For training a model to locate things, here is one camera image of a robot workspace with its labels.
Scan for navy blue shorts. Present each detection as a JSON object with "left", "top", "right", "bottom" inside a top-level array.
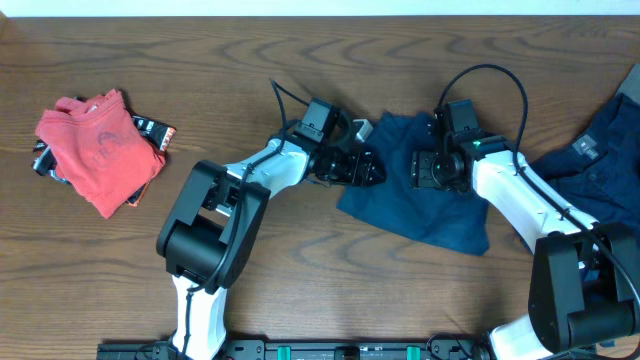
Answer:
[
  {"left": 531, "top": 94, "right": 639, "bottom": 237},
  {"left": 337, "top": 112, "right": 489, "bottom": 256}
]

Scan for grey shorts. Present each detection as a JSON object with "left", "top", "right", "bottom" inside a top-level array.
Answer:
[{"left": 616, "top": 63, "right": 640, "bottom": 104}]

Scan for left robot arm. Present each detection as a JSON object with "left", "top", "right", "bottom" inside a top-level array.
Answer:
[{"left": 156, "top": 98, "right": 386, "bottom": 359}]

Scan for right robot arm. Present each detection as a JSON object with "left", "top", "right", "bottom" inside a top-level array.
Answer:
[{"left": 410, "top": 100, "right": 639, "bottom": 359}]

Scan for red folded t-shirt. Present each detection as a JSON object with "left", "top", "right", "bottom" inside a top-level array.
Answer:
[{"left": 35, "top": 89, "right": 165, "bottom": 218}]

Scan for black patterned folded garment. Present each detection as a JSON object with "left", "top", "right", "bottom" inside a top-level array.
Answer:
[{"left": 31, "top": 115, "right": 176, "bottom": 207}]

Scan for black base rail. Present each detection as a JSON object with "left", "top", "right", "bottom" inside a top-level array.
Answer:
[{"left": 96, "top": 337, "right": 496, "bottom": 360}]

